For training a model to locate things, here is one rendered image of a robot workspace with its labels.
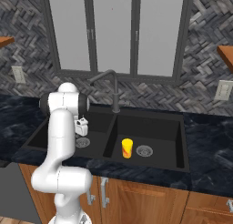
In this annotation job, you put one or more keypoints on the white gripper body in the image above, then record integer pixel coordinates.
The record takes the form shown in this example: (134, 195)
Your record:
(81, 130)

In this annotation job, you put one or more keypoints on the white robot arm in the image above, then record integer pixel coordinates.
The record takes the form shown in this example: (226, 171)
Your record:
(59, 148)

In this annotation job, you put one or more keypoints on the round metal sink drain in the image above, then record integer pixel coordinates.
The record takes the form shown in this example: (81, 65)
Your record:
(144, 150)
(83, 142)

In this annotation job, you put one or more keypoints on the dark grey sink tap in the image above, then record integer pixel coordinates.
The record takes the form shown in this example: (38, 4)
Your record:
(115, 94)

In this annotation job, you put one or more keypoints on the yellow orange cup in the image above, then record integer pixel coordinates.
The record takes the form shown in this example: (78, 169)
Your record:
(127, 148)

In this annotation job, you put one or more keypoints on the black double basin sink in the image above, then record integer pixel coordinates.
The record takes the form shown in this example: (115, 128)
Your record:
(157, 133)

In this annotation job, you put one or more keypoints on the wooden cupboard door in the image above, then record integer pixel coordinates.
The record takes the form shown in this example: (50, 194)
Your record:
(145, 201)
(28, 175)

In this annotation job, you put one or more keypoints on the grey dishwasher front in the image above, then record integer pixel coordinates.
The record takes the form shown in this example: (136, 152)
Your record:
(15, 194)

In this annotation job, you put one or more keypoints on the dark grey framed window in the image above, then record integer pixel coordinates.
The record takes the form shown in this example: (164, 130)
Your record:
(112, 30)

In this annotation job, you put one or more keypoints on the wooden drawer front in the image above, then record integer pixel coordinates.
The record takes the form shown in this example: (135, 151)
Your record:
(206, 208)

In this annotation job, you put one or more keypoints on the white wall outlet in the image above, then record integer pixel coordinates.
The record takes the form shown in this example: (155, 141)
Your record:
(223, 90)
(18, 74)

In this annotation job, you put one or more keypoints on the wooden wall shelf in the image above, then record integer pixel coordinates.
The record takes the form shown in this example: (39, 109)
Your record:
(227, 55)
(5, 40)

